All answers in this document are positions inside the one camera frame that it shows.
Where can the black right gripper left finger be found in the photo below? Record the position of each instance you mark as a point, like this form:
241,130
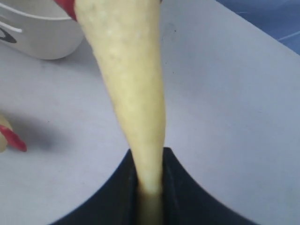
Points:
113,204

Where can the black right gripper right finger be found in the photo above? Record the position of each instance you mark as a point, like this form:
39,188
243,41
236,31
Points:
185,202

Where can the cream bin with O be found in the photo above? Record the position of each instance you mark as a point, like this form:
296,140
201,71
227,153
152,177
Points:
39,28

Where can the white backdrop curtain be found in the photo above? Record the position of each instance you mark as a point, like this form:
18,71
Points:
278,18

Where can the whole rubber chicken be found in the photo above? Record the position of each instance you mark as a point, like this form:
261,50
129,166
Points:
125,39
8,137

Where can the whole rubber chicken front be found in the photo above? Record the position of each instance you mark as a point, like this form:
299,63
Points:
8,137

